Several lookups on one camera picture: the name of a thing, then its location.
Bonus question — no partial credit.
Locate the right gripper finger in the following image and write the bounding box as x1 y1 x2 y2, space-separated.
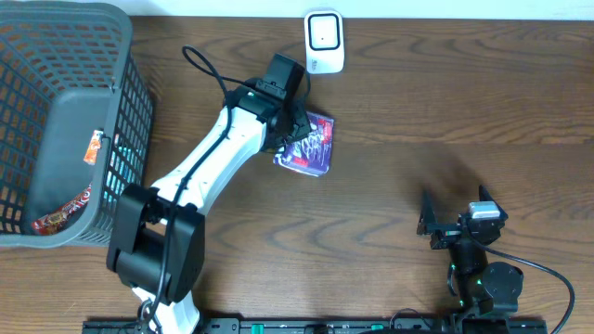
479 185 509 220
417 190 437 236

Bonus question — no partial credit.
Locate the purple snack box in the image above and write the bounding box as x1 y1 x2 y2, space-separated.
273 111 334 177

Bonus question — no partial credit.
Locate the orange red snack bar wrapper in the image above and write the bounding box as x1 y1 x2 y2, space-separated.
32 185 92 236

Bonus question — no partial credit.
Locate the teal snack packet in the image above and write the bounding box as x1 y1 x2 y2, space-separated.
103 146 140 206

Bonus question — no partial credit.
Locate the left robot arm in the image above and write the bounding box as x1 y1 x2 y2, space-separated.
107 74 310 333

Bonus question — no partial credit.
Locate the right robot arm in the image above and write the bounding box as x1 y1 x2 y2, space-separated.
417 186 523 333

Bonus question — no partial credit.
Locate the white barcode scanner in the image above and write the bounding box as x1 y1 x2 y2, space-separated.
303 10 345 74

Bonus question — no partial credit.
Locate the small orange snack packet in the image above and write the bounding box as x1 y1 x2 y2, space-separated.
84 130 104 165

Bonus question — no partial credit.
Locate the grey plastic mesh basket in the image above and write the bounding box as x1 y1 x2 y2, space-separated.
1 1 154 249

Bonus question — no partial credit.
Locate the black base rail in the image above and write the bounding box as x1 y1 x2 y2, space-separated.
82 316 549 334

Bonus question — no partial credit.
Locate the right black cable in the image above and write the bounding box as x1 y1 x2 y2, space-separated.
482 243 576 334

